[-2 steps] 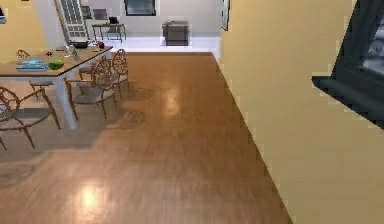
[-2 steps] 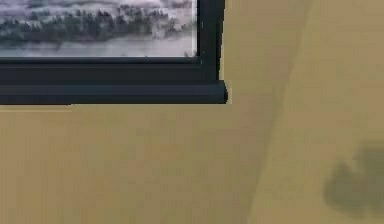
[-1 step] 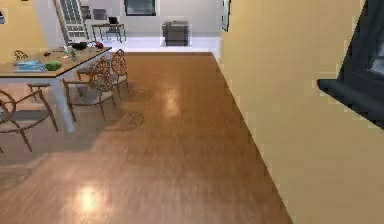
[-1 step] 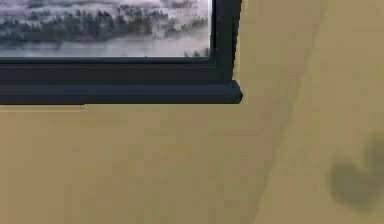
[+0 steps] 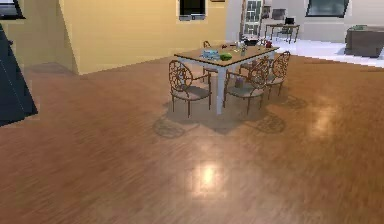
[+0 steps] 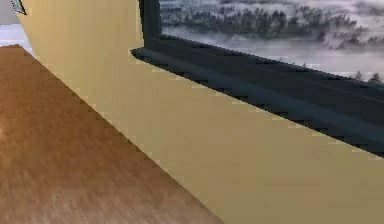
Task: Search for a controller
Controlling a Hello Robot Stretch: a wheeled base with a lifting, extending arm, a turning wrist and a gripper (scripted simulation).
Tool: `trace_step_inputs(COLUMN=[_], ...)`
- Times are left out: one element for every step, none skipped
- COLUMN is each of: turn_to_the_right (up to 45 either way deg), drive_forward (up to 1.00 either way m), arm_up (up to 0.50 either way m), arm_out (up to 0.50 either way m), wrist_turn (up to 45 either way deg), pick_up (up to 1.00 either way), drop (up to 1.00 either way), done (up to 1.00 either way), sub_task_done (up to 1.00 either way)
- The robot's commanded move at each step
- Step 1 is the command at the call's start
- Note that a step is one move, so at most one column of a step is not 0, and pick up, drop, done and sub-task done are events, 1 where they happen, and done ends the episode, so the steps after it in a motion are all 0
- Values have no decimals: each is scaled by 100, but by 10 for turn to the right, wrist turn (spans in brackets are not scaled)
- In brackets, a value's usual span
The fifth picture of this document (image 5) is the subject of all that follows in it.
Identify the white-legged wooden dining table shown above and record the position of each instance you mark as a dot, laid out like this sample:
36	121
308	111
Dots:
233	56

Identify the white paned room door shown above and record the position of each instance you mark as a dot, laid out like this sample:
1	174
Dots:
252	17

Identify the red small cup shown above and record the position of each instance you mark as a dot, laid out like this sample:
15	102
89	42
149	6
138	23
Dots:
268	44

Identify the small grey bottle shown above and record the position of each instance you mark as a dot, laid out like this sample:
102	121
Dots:
243	50

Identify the black laptop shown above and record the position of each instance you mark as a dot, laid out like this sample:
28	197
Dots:
289	21

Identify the pale blue dish stack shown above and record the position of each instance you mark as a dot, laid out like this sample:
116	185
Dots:
210	54

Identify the brown narrow desk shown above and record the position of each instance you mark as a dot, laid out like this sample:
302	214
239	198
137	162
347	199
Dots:
282	28

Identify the black bowl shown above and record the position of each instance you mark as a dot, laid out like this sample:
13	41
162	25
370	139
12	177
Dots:
251	42

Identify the dark window with grey sill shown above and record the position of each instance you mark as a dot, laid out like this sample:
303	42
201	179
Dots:
192	9

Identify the brown round-back dining chair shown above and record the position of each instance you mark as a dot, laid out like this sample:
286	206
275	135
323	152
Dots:
208	56
279	68
250	85
186	87

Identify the large dark window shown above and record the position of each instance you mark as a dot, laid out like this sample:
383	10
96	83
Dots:
327	7

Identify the green round food item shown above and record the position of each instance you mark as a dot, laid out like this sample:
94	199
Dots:
225	56

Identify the dark blue cabinet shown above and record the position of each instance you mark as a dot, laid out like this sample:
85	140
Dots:
11	86

